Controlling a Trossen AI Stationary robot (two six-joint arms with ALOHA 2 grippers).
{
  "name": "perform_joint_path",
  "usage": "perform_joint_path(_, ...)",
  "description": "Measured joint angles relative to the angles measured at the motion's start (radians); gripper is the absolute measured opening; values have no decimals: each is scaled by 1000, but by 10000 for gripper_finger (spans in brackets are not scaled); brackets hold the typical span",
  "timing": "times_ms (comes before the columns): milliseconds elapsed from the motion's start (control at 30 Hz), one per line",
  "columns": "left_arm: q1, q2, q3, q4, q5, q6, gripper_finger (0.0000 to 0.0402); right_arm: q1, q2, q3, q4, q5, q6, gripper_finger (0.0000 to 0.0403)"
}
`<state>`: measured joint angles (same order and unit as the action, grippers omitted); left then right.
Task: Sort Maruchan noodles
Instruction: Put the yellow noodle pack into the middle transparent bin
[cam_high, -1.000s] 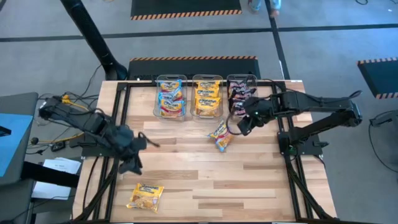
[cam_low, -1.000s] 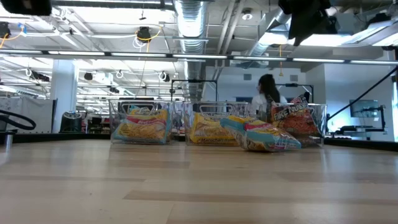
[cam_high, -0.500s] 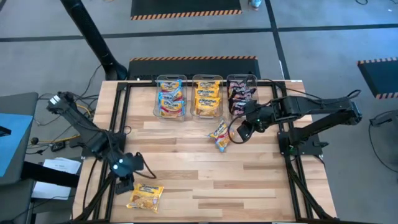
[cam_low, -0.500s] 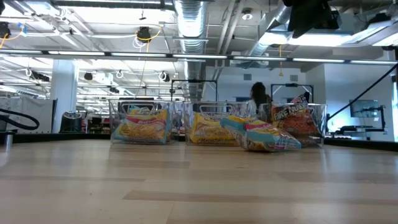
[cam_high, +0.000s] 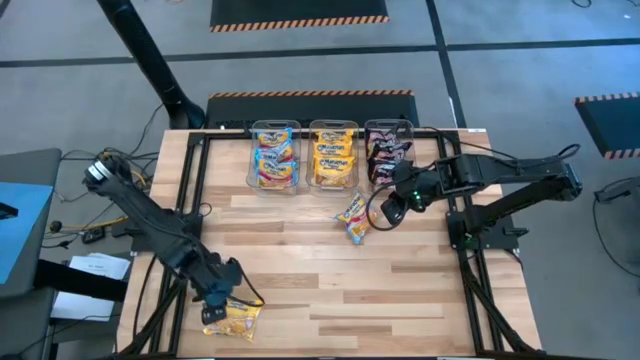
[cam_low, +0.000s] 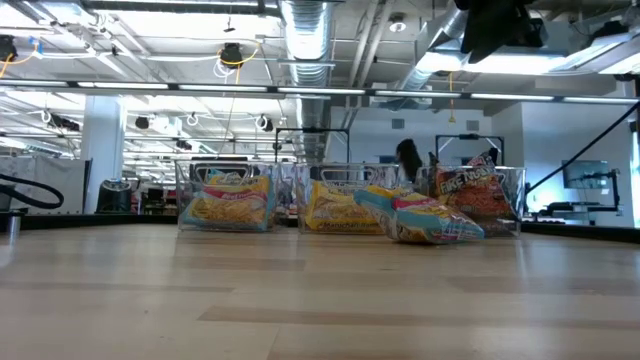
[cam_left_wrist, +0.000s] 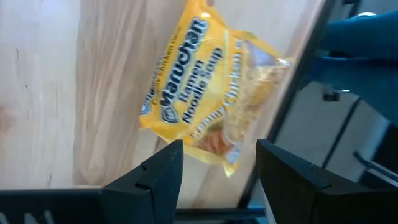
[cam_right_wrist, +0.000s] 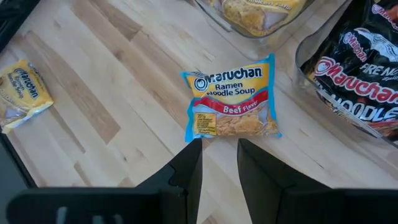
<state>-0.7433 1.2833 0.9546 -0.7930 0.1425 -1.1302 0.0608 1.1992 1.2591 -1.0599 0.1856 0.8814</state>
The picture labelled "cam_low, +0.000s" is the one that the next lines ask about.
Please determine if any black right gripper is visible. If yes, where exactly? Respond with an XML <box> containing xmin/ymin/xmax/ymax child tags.
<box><xmin>454</xmin><ymin>0</ymin><xmax>549</xmax><ymax>65</ymax></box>

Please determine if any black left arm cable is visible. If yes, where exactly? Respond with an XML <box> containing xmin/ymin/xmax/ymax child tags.
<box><xmin>0</xmin><ymin>172</ymin><xmax>66</xmax><ymax>211</ymax></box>

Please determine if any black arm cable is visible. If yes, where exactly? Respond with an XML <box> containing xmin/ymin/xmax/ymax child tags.
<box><xmin>0</xmin><ymin>172</ymin><xmax>66</xmax><ymax>211</ymax></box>
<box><xmin>524</xmin><ymin>101</ymin><xmax>640</xmax><ymax>195</ymax></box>

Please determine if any grey partition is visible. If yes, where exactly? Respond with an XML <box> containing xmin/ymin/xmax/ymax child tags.
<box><xmin>0</xmin><ymin>155</ymin><xmax>92</xmax><ymax>215</ymax></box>

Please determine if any clear plastic bin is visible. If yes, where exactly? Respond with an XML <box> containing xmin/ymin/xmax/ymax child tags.
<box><xmin>295</xmin><ymin>163</ymin><xmax>401</xmax><ymax>235</ymax></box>
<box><xmin>174</xmin><ymin>160</ymin><xmax>279</xmax><ymax>233</ymax></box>
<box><xmin>416</xmin><ymin>164</ymin><xmax>527</xmax><ymax>239</ymax></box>

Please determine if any yellow Maruchan ramen packet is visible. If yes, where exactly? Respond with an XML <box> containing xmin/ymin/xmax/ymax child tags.
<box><xmin>303</xmin><ymin>179</ymin><xmax>389</xmax><ymax>235</ymax></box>

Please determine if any black Fire Noodle packet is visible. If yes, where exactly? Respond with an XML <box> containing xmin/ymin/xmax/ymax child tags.
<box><xmin>429</xmin><ymin>151</ymin><xmax>504</xmax><ymax>199</ymax></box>
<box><xmin>444</xmin><ymin>187</ymin><xmax>520</xmax><ymax>237</ymax></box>

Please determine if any black frame stand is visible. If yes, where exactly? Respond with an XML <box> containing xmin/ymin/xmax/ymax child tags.
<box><xmin>273</xmin><ymin>127</ymin><xmax>351</xmax><ymax>166</ymax></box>
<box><xmin>434</xmin><ymin>133</ymin><xmax>505</xmax><ymax>167</ymax></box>

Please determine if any black floor appliance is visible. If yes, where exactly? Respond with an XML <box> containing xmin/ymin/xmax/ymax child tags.
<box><xmin>95</xmin><ymin>178</ymin><xmax>134</xmax><ymax>214</ymax></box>

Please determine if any white pillar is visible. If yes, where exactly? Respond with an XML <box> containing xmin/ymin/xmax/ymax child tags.
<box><xmin>81</xmin><ymin>94</ymin><xmax>127</xmax><ymax>211</ymax></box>

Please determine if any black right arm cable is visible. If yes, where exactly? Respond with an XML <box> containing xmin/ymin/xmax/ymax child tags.
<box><xmin>524</xmin><ymin>101</ymin><xmax>640</xmax><ymax>195</ymax></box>

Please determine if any silver ventilation duct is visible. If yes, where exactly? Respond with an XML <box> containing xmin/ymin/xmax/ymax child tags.
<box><xmin>278</xmin><ymin>0</ymin><xmax>335</xmax><ymax>164</ymax></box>

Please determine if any wall monitor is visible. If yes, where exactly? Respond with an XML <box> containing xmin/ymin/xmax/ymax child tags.
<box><xmin>561</xmin><ymin>159</ymin><xmax>612</xmax><ymax>190</ymax></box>

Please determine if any person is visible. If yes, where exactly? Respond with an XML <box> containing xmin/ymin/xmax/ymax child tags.
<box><xmin>394</xmin><ymin>138</ymin><xmax>426</xmax><ymax>185</ymax></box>

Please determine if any silver metal post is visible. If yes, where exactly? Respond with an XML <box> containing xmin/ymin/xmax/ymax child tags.
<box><xmin>6</xmin><ymin>210</ymin><xmax>24</xmax><ymax>239</ymax></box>

